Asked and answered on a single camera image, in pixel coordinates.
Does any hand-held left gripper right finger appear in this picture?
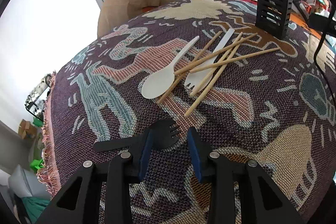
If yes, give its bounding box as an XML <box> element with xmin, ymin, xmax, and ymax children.
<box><xmin>187</xmin><ymin>126</ymin><xmax>306</xmax><ymax>224</ymax></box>

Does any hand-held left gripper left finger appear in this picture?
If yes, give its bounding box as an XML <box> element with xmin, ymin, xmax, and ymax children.
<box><xmin>35</xmin><ymin>128</ymin><xmax>154</xmax><ymax>224</ymax></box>

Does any black plastic fork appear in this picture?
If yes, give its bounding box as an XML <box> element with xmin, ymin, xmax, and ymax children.
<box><xmin>93</xmin><ymin>119</ymin><xmax>180</xmax><ymax>153</ymax></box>

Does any black slotted utensil holder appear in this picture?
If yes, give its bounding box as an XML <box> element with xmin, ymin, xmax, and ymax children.
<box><xmin>255</xmin><ymin>0</ymin><xmax>294</xmax><ymax>40</ymax></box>

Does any wooden chopstick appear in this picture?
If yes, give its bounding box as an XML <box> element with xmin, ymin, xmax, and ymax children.
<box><xmin>184</xmin><ymin>39</ymin><xmax>243</xmax><ymax>118</ymax></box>
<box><xmin>157</xmin><ymin>30</ymin><xmax>223</xmax><ymax>104</ymax></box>
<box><xmin>189</xmin><ymin>32</ymin><xmax>243</xmax><ymax>98</ymax></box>
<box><xmin>174</xmin><ymin>33</ymin><xmax>259</xmax><ymax>76</ymax></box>
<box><xmin>189</xmin><ymin>47</ymin><xmax>282</xmax><ymax>73</ymax></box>

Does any white plastic spoon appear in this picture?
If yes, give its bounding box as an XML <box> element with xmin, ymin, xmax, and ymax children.
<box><xmin>141</xmin><ymin>35</ymin><xmax>200</xmax><ymax>99</ymax></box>

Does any white plastic fork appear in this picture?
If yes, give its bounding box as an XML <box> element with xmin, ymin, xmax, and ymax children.
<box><xmin>184</xmin><ymin>28</ymin><xmax>235</xmax><ymax>90</ymax></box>

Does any printed woven blanket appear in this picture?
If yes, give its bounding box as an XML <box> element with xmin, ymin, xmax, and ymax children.
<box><xmin>37</xmin><ymin>0</ymin><xmax>336</xmax><ymax>224</ymax></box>

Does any green bag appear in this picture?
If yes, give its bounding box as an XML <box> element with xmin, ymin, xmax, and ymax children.
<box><xmin>30</xmin><ymin>158</ymin><xmax>45</xmax><ymax>171</ymax></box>

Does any cardboard box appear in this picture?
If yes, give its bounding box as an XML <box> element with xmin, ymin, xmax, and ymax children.
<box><xmin>18</xmin><ymin>119</ymin><xmax>38</xmax><ymax>139</ymax></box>

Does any teal cloth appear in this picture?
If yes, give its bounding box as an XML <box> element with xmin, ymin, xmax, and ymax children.
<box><xmin>21</xmin><ymin>195</ymin><xmax>51</xmax><ymax>224</ymax></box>

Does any grey chair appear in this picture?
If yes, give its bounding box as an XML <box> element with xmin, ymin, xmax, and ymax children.
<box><xmin>7</xmin><ymin>164</ymin><xmax>50</xmax><ymax>199</ymax></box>

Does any patterned folding rack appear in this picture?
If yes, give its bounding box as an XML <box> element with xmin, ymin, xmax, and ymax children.
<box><xmin>24</xmin><ymin>73</ymin><xmax>52</xmax><ymax>115</ymax></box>

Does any black braided cable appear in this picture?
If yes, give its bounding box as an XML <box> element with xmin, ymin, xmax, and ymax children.
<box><xmin>314</xmin><ymin>7</ymin><xmax>336</xmax><ymax>100</ymax></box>

